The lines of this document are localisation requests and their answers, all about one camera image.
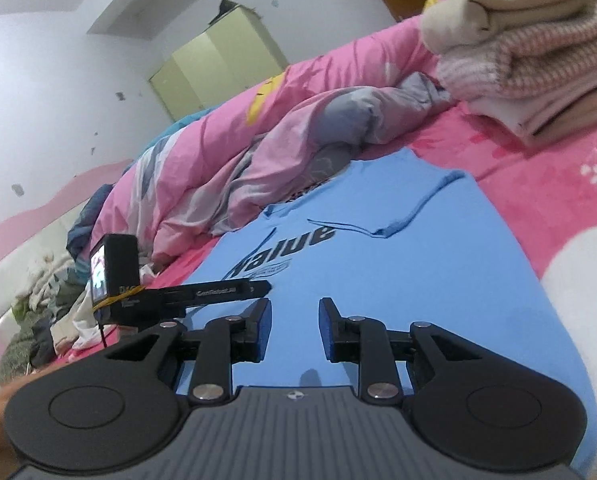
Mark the pink floral fleece blanket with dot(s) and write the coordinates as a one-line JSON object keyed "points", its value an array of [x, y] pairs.
{"points": [[553, 185]]}

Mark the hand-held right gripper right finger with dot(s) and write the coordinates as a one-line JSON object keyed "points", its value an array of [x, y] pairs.
{"points": [[325, 330]]}

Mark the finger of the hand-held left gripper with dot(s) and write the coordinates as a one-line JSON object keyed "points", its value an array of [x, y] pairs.
{"points": [[261, 287]]}

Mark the pale green wardrobe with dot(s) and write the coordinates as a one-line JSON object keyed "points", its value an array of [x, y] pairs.
{"points": [[218, 70]]}

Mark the teal cloth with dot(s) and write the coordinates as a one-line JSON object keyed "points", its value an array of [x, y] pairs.
{"points": [[183, 122]]}

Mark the pink striped knit sweater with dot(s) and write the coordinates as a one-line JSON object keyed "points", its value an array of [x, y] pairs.
{"points": [[528, 55]]}

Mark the pink bed headboard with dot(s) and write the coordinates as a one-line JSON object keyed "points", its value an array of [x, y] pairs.
{"points": [[28, 260]]}

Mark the blue t-shirt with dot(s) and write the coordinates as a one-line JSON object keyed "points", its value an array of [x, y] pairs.
{"points": [[403, 285]]}

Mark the cream folded garment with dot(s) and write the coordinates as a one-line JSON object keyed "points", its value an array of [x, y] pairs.
{"points": [[518, 5]]}

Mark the pile of grey green clothes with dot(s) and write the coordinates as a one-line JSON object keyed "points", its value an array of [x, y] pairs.
{"points": [[38, 310]]}

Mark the pale pink folded garment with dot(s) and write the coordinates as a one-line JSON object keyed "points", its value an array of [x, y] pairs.
{"points": [[528, 115]]}

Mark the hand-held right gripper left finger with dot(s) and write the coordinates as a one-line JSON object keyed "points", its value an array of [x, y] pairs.
{"points": [[264, 327]]}

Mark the dark blue cloth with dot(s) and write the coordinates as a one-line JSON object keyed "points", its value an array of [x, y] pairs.
{"points": [[91, 220]]}

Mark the pink patterned quilt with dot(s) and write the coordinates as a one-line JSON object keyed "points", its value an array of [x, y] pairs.
{"points": [[303, 110]]}

